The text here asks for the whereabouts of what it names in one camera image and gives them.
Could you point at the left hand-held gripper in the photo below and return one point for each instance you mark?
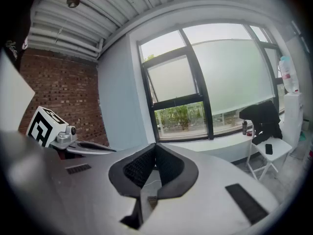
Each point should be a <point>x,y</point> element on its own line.
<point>41,128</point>

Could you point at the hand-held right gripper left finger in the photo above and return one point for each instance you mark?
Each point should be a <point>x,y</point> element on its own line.
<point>85,192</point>

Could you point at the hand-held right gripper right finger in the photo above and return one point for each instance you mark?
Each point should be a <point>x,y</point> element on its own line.
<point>207,180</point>

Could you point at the small red container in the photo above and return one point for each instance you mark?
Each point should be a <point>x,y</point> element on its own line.
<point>250,133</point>

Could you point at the dark drinking bottle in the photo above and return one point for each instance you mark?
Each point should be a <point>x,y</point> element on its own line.
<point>244,127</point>

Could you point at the black phone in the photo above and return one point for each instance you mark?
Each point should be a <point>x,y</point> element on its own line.
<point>269,148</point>

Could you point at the white table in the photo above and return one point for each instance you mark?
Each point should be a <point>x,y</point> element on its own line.
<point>276,153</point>

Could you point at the white roller blind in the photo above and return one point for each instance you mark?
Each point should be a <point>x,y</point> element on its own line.
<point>232,77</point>

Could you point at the white water dispenser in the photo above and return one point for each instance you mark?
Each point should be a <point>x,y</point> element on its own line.
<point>292,116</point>

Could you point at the white ceiling pipe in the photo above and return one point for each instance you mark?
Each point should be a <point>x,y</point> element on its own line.
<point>63,41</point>

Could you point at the black framed window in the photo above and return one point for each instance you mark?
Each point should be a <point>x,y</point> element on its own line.
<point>195,65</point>

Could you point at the person's black shirt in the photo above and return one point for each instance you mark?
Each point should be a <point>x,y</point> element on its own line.
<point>14,45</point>

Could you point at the clear water jug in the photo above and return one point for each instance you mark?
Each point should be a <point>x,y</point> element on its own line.
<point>288,75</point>

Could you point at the round ceiling fitting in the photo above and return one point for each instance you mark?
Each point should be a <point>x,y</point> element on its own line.
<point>73,2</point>

